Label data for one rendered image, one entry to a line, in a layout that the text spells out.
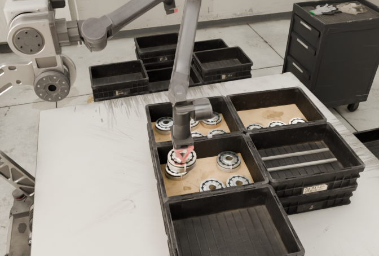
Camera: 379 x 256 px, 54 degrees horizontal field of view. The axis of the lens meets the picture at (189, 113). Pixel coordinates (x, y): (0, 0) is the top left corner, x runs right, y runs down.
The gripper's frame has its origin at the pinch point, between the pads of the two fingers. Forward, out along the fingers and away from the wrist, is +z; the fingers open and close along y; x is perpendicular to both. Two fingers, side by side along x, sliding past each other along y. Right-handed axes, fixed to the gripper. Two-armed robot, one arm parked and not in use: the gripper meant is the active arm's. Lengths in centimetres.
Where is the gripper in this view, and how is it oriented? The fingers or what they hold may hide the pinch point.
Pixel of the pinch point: (181, 154)
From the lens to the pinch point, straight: 132.0
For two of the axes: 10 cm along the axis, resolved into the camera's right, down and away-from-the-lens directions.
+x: -9.8, 1.2, -1.7
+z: -0.1, 8.1, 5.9
